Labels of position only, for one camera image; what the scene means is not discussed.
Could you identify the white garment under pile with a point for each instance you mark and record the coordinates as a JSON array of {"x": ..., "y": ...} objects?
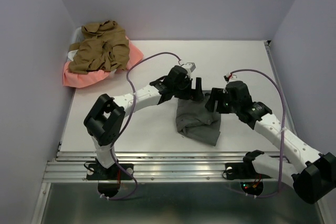
[{"x": 77, "y": 38}]

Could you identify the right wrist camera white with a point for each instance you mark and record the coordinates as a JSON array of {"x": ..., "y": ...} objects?
[{"x": 229, "y": 77}]

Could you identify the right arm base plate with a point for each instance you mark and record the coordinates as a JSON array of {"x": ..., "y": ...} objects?
[{"x": 233, "y": 171}]

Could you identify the aluminium mounting rail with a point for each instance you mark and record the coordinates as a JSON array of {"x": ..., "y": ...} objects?
[{"x": 154, "y": 167}]

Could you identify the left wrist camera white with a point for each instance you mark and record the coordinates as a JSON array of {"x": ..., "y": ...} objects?
[{"x": 189, "y": 67}]

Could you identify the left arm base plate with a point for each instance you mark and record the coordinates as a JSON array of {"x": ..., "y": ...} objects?
[{"x": 97, "y": 172}]

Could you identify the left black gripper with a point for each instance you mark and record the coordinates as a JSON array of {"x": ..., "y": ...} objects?
[{"x": 196, "y": 94}]

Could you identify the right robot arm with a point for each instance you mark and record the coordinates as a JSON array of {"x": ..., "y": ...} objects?
[{"x": 309, "y": 172}]

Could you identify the pink skirt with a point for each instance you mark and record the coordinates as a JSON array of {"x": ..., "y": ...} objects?
[{"x": 76, "y": 80}]

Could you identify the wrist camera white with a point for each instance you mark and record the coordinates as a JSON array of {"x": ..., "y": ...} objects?
[
  {"x": 229, "y": 77},
  {"x": 189, "y": 67}
]

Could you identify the grey pleated skirt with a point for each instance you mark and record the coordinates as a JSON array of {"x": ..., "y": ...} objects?
[{"x": 194, "y": 121}]

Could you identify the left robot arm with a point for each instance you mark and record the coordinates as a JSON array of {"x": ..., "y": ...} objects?
[{"x": 105, "y": 119}]

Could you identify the tan brown skirt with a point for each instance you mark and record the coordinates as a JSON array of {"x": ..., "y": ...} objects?
[{"x": 105, "y": 47}]

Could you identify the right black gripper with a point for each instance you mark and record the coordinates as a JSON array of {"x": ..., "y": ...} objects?
[{"x": 217, "y": 94}]

